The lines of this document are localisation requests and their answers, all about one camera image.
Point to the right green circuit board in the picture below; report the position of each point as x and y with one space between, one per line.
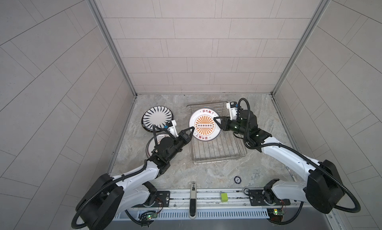
275 215

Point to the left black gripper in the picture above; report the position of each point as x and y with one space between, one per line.
181 135

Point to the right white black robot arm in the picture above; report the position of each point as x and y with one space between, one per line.
321 185

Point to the yellow tipped pen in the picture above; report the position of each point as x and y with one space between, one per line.
291 174

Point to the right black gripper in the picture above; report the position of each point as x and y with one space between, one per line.
226 123

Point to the blue striped white plate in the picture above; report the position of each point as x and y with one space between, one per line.
158 115

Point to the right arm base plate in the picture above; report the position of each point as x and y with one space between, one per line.
261 197

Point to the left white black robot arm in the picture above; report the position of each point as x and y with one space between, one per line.
109 196

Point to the green cube block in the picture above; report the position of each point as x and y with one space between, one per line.
224 197

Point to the aluminium front rail frame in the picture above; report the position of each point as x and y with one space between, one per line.
197 204

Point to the left green circuit board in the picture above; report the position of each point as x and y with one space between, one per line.
148 216

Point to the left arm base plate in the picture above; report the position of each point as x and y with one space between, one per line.
162 199

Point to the black silver handheld scanner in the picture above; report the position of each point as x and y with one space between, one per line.
193 201

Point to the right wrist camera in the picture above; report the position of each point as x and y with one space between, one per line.
233 109

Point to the metal wire dish rack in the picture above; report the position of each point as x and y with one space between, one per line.
210 143

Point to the green circuit board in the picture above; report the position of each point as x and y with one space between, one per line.
275 215
148 216

